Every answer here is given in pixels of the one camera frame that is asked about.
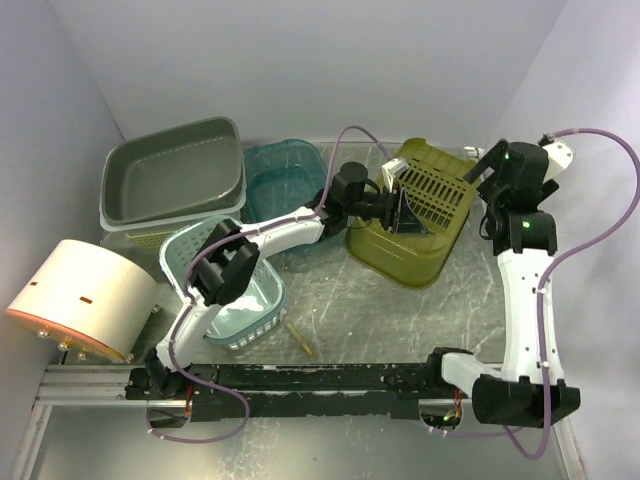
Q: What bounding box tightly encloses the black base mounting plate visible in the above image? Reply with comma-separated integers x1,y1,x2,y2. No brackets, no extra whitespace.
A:
125,363,455,422

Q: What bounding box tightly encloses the cream cylindrical appliance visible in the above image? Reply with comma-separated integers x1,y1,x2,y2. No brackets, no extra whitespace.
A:
6,239,158,363

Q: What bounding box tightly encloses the purple cable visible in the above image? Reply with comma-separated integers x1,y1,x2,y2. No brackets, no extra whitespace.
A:
427,128,640,460
144,125,396,444

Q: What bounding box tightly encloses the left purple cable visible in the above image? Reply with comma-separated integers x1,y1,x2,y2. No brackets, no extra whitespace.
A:
144,125,396,444

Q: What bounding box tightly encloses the olive green plastic basket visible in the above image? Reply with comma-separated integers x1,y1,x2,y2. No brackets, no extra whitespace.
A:
345,138,476,289

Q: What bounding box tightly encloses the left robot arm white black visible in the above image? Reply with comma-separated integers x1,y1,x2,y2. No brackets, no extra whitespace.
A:
145,158,429,399

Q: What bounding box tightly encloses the teal transparent plastic tub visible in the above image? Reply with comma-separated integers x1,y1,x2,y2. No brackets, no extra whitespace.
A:
243,139,327,223

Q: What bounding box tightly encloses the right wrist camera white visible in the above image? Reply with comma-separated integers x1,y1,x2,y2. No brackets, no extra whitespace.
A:
538,135,575,182

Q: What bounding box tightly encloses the pale yellow perforated basket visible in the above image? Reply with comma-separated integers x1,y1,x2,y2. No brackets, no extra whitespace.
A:
123,217,221,250

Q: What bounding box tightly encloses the small wooden stick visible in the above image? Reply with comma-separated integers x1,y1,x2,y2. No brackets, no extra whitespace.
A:
286,322,314,357

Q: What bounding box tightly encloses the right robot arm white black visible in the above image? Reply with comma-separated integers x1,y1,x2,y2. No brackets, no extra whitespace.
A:
424,140,581,428

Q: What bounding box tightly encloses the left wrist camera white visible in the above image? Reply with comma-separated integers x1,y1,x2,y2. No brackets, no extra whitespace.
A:
381,157,409,192

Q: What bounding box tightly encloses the light blue perforated basket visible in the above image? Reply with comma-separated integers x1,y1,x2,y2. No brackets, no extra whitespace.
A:
159,215,286,350

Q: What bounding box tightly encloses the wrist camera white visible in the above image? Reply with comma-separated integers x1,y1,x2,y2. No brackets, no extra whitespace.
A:
381,157,409,192
538,135,575,182

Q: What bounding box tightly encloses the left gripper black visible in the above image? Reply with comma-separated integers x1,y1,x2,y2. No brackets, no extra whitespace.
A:
348,185,431,240

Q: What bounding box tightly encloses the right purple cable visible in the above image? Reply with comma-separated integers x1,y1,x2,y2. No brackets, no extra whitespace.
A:
427,128,640,460

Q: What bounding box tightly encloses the grey plastic tub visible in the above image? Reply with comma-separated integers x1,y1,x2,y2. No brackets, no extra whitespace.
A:
99,117,245,225

